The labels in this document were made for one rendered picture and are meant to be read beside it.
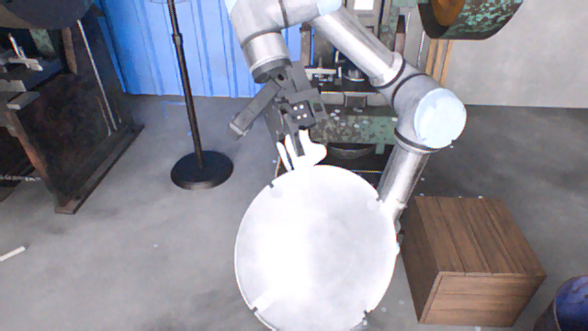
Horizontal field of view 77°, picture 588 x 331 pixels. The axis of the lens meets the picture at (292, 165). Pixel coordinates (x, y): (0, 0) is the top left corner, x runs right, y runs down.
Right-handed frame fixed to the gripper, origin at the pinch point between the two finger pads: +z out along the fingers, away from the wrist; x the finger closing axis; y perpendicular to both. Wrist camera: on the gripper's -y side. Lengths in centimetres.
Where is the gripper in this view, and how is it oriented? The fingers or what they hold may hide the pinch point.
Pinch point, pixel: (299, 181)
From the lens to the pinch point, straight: 61.6
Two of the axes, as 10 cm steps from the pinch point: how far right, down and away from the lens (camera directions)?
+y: 8.8, -2.9, 3.8
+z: 3.4, 9.4, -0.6
